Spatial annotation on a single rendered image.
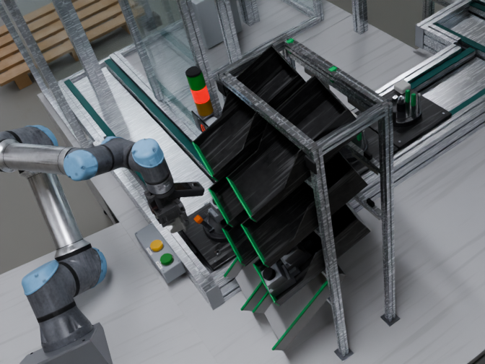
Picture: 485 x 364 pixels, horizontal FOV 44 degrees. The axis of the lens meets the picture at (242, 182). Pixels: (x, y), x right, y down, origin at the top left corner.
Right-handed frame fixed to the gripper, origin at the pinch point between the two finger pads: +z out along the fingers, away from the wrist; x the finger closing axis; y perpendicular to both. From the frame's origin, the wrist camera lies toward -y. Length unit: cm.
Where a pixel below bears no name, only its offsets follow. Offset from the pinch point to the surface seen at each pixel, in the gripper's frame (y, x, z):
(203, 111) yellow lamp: -22.2, -17.0, -21.6
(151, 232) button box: 8.1, -15.0, 10.5
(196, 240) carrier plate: -1.6, -1.1, 9.5
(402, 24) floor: -225, -146, 106
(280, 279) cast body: -6, 46, -19
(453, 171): -87, 25, 20
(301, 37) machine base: -100, -78, 20
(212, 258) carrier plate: -1.8, 8.6, 9.5
